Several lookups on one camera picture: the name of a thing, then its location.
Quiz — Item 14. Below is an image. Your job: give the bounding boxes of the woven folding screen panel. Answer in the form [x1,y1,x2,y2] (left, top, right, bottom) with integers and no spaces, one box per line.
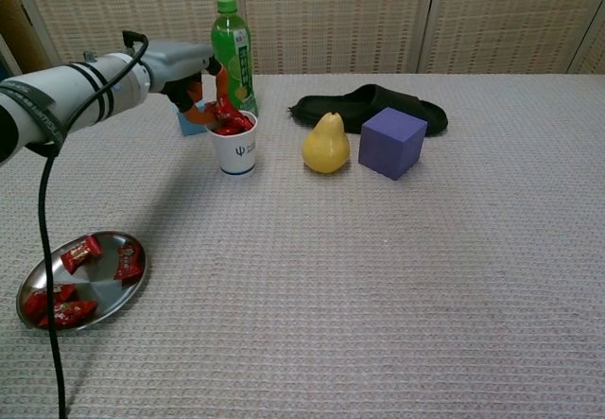
[13,0,235,78]
[418,0,605,76]
[566,0,605,76]
[229,0,439,76]

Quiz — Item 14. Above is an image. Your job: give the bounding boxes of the purple foam cube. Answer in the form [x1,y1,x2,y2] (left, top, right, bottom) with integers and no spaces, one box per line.
[357,106,429,182]

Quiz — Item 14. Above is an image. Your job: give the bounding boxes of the black slipper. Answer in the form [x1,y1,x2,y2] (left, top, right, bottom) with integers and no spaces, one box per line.
[286,83,449,139]

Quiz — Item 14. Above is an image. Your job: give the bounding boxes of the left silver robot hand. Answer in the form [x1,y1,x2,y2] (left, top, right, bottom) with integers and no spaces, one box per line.
[140,40,233,128]

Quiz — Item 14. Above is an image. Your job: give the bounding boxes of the round metal plate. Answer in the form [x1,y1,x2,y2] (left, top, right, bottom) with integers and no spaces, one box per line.
[16,231,148,333]

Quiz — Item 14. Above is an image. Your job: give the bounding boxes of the yellow pear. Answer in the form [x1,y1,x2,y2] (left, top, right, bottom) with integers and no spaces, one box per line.
[302,110,352,175]

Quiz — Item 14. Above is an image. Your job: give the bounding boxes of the woven fringed tablecloth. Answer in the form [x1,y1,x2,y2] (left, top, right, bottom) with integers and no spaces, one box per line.
[0,72,605,419]

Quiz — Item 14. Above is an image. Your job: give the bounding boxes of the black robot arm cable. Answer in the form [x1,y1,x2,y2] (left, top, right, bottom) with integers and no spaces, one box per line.
[38,29,150,419]

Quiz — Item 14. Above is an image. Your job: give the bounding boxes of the green drink bottle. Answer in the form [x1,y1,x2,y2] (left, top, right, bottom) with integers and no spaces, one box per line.
[210,0,260,118]

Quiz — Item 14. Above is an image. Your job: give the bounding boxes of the brown wooden board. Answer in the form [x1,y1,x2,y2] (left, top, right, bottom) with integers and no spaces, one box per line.
[0,0,53,78]

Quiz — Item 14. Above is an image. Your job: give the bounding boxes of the white paper cup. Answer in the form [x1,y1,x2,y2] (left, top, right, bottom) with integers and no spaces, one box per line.
[206,110,258,179]

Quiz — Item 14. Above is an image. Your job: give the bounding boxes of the light blue foam cube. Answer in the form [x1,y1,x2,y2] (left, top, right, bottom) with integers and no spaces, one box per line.
[176,108,210,137]

